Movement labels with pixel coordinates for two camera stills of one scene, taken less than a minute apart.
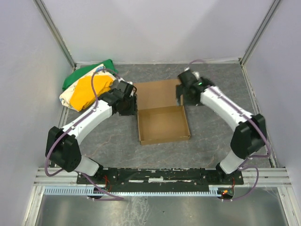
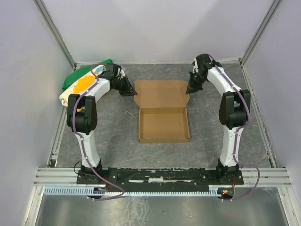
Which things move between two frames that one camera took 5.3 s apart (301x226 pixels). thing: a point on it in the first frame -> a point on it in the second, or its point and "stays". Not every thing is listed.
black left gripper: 132,106 -> 123,86
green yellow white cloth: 77,92 stays
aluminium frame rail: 279,177 stays
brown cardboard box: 160,117 stays
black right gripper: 179,93 -> 195,80
